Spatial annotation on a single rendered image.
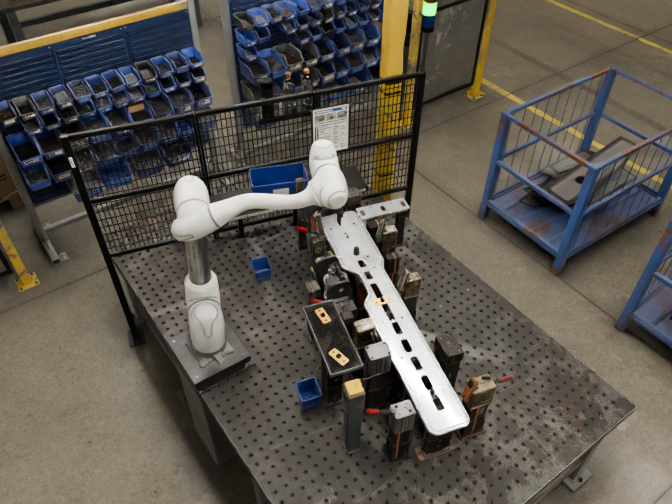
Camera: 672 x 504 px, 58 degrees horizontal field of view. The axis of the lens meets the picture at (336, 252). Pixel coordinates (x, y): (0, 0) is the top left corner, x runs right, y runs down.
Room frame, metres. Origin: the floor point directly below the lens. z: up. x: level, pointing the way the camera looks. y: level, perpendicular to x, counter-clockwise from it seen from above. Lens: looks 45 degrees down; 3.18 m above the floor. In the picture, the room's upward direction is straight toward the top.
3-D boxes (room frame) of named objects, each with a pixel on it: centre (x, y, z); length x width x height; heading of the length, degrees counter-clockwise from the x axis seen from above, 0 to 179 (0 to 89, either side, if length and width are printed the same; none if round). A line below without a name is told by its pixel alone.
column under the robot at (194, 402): (1.76, 0.60, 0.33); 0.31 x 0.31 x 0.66; 36
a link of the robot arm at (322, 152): (1.89, 0.05, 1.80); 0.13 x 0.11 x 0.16; 14
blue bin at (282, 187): (2.65, 0.32, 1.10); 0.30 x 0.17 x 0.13; 103
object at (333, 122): (2.88, 0.04, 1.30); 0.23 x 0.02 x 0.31; 110
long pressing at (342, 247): (1.87, -0.23, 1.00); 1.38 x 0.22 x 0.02; 20
